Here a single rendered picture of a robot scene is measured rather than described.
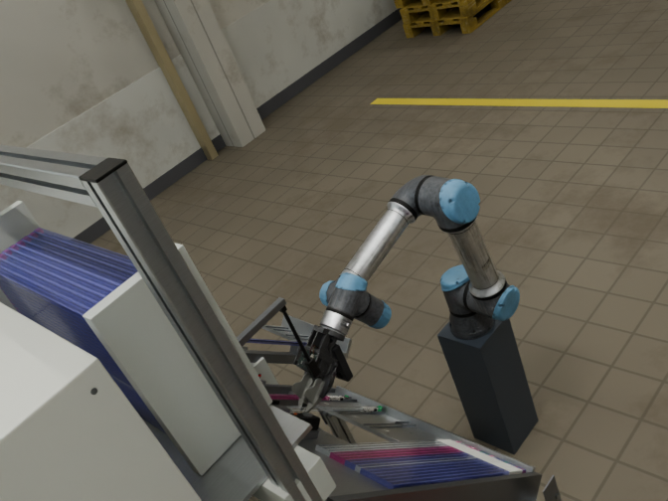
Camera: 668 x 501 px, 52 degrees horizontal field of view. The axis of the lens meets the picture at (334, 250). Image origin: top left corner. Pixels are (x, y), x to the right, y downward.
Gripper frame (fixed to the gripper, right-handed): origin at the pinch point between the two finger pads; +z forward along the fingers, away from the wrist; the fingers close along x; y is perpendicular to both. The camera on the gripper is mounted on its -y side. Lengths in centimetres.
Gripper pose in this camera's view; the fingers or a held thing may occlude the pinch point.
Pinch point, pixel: (306, 408)
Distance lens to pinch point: 176.1
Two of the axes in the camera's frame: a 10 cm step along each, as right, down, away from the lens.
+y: -6.0, -4.0, -6.9
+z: -3.9, 9.0, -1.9
